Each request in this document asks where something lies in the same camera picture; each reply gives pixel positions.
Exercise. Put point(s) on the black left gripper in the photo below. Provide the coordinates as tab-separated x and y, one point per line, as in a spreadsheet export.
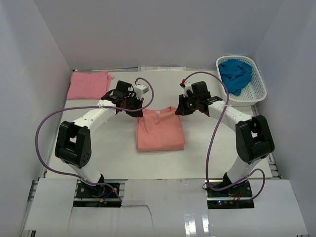
134	108

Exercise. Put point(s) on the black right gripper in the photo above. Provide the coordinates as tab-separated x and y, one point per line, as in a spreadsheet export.
182	107

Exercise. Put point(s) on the salmon orange t shirt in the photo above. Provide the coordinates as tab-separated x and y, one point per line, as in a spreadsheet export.
159	130

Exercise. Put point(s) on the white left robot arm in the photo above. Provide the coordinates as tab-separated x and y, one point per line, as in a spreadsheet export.
73	145

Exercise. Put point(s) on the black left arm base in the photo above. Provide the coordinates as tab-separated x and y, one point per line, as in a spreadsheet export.
95	196

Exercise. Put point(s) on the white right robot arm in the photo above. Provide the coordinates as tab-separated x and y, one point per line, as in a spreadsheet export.
253	137

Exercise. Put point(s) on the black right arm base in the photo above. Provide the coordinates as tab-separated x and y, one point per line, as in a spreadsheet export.
232	198

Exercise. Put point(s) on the blue t shirt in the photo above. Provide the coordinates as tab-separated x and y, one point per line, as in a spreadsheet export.
235	75

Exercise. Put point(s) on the folded pink t shirt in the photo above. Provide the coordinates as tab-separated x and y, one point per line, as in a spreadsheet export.
88	85

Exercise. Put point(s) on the white plastic basket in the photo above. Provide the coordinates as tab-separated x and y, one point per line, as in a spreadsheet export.
254	91

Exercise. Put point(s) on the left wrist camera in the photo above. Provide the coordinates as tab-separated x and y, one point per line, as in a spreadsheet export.
140	90

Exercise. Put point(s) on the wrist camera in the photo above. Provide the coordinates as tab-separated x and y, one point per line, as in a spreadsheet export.
140	90
187	87

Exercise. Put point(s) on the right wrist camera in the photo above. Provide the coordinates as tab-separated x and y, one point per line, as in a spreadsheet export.
187	87

